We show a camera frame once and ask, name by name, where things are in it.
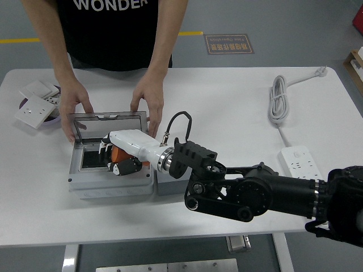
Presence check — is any purple tray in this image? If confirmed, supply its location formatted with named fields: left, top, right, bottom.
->
left=18, top=84, right=62, bottom=130

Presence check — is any robot right hand white shell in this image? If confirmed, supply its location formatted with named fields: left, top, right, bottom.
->
left=98, top=129, right=167, bottom=177

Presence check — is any grey cube with round hole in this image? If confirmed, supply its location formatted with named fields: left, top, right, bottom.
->
left=153, top=169, right=189, bottom=197

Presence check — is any white table leg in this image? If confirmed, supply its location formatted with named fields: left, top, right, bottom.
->
left=271, top=232, right=296, bottom=272
left=62, top=244, right=81, bottom=272

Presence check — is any orange cylinder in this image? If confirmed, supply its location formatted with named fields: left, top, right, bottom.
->
left=109, top=144, right=150, bottom=168

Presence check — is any brown floor sign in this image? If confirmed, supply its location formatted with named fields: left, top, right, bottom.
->
left=204, top=33, right=255, bottom=56

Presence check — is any wooden crate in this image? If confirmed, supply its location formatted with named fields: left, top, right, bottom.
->
left=342, top=46, right=363, bottom=96

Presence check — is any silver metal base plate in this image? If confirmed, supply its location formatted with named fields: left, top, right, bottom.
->
left=95, top=258, right=239, bottom=272

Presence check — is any red box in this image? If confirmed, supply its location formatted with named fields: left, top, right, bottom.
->
left=351, top=5, right=363, bottom=28

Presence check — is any white multi-socket panel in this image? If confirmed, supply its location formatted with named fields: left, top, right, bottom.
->
left=44, top=93, right=62, bottom=118

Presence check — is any person's left hand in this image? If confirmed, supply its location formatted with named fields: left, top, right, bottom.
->
left=130, top=75, right=166, bottom=139

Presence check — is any grey enclosure box clear lid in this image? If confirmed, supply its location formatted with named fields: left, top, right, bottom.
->
left=66, top=110, right=157, bottom=201

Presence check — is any white power strip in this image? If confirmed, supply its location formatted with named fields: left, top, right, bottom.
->
left=277, top=145, right=324, bottom=180

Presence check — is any silver metal bracket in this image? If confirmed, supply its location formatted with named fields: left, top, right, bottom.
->
left=226, top=235, right=252, bottom=253

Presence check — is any person's torso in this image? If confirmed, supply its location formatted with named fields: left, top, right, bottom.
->
left=55, top=0, right=174, bottom=72

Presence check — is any white wall socket panel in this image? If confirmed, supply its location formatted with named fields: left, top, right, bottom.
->
left=14, top=94, right=56, bottom=130

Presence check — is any white wall switch panel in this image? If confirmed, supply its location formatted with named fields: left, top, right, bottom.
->
left=18, top=79, right=59, bottom=99

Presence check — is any person's right hand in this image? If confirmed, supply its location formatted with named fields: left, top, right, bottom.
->
left=58, top=77, right=95, bottom=143

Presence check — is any white power cord with plug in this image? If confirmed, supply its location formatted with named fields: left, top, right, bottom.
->
left=266, top=65, right=328, bottom=148

